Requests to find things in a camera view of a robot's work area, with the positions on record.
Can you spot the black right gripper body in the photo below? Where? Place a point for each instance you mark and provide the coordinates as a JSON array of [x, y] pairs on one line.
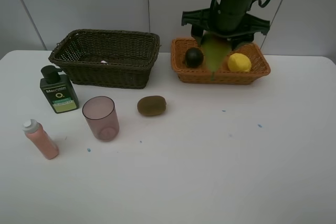
[[227, 18]]

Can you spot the dark green mangosteen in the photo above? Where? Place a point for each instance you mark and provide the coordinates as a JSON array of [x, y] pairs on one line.
[[194, 58]]

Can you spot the dark brown wicker basket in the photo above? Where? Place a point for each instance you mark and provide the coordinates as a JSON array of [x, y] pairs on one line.
[[107, 58]]

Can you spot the pink bottle white cap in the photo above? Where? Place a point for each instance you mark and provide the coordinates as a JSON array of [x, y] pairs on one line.
[[35, 132]]

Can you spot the orange wicker basket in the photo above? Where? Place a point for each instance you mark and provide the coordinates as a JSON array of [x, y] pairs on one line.
[[201, 75]]

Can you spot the green pear red blush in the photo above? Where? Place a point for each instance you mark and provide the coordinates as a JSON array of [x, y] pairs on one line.
[[215, 50]]

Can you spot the brown kiwi fruit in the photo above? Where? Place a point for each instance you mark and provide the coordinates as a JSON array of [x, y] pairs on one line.
[[151, 105]]

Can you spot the yellow lemon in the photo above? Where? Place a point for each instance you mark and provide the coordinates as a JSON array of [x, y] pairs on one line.
[[239, 63]]

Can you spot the dark green pump bottle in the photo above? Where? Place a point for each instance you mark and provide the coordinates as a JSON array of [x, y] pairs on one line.
[[58, 90]]

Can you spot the translucent pink plastic cup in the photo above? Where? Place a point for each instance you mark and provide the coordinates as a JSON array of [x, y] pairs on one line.
[[101, 116]]

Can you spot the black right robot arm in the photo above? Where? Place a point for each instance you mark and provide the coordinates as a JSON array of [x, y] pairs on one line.
[[227, 19]]

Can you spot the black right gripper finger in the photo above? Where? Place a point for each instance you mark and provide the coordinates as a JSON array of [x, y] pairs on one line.
[[199, 34], [239, 41]]

